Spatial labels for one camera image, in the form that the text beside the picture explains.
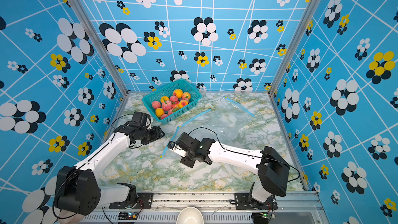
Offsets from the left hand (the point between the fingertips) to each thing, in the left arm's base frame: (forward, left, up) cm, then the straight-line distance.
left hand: (163, 134), depth 86 cm
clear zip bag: (+28, -43, -11) cm, 52 cm away
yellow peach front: (+20, +7, -5) cm, 21 cm away
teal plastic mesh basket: (+28, -1, -5) cm, 29 cm away
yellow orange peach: (+32, +5, -4) cm, 33 cm away
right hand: (-11, -14, -1) cm, 18 cm away
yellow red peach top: (+36, -4, -4) cm, 37 cm away
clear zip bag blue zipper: (-7, -3, -10) cm, 13 cm away
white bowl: (-36, -17, -9) cm, 41 cm away
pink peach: (+26, +10, -5) cm, 29 cm away
